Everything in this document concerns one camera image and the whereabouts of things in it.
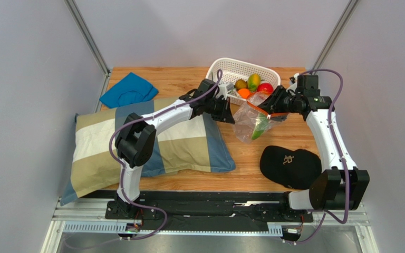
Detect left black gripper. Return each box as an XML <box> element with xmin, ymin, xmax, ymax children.
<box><xmin>204</xmin><ymin>96</ymin><xmax>234</xmax><ymax>124</ymax></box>

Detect fake red apple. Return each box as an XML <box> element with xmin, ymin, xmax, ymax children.
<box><xmin>257</xmin><ymin>83</ymin><xmax>274</xmax><ymax>95</ymax></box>

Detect fake watermelon slice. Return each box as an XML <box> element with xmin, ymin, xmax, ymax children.
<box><xmin>251</xmin><ymin>113</ymin><xmax>269</xmax><ymax>140</ymax></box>

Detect clear orange zip bag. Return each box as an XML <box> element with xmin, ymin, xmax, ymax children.
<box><xmin>233</xmin><ymin>92</ymin><xmax>287</xmax><ymax>144</ymax></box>

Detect fake orange fruit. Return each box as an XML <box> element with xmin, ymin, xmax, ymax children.
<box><xmin>237</xmin><ymin>88</ymin><xmax>252</xmax><ymax>99</ymax></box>

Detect fake yellow green fruit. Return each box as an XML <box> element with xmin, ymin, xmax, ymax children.
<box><xmin>247</xmin><ymin>73</ymin><xmax>261</xmax><ymax>92</ymax></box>

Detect fake brown potato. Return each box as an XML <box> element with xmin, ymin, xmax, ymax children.
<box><xmin>235</xmin><ymin>79</ymin><xmax>247</xmax><ymax>90</ymax></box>

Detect checked blue beige pillow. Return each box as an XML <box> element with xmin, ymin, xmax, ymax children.
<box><xmin>60</xmin><ymin>97</ymin><xmax>236</xmax><ymax>205</ymax></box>

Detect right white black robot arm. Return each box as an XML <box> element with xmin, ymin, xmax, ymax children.
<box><xmin>258</xmin><ymin>74</ymin><xmax>370</xmax><ymax>212</ymax></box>

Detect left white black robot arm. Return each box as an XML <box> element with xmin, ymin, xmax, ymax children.
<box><xmin>109</xmin><ymin>79</ymin><xmax>235</xmax><ymax>205</ymax></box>

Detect white perforated plastic basket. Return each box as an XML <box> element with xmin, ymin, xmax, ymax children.
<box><xmin>205</xmin><ymin>57</ymin><xmax>281</xmax><ymax>105</ymax></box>

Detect black baseball cap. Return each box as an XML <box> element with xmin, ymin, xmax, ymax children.
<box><xmin>259</xmin><ymin>145</ymin><xmax>322</xmax><ymax>190</ymax></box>

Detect blue folded cloth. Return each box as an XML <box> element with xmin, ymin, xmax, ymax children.
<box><xmin>100</xmin><ymin>72</ymin><xmax>159</xmax><ymax>109</ymax></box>

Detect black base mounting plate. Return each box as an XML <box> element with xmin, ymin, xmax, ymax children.
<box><xmin>83</xmin><ymin>190</ymin><xmax>314</xmax><ymax>231</ymax></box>

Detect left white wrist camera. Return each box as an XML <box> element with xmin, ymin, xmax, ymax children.
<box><xmin>219</xmin><ymin>82</ymin><xmax>236</xmax><ymax>98</ymax></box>

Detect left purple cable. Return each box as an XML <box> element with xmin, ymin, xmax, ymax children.
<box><xmin>109</xmin><ymin>69</ymin><xmax>224</xmax><ymax>241</ymax></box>

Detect right aluminium frame post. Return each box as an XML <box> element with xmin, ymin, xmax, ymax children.
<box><xmin>312</xmin><ymin>0</ymin><xmax>361</xmax><ymax>69</ymax></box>

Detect aluminium frame post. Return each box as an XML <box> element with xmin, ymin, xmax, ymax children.
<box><xmin>312</xmin><ymin>0</ymin><xmax>361</xmax><ymax>69</ymax></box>
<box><xmin>64</xmin><ymin>0</ymin><xmax>111</xmax><ymax>75</ymax></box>

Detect left aluminium frame post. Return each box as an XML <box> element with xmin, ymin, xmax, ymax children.
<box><xmin>64</xmin><ymin>0</ymin><xmax>111</xmax><ymax>75</ymax></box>

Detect aluminium slotted rail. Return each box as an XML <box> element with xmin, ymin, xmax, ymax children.
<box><xmin>62</xmin><ymin>221</ymin><xmax>283</xmax><ymax>237</ymax></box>

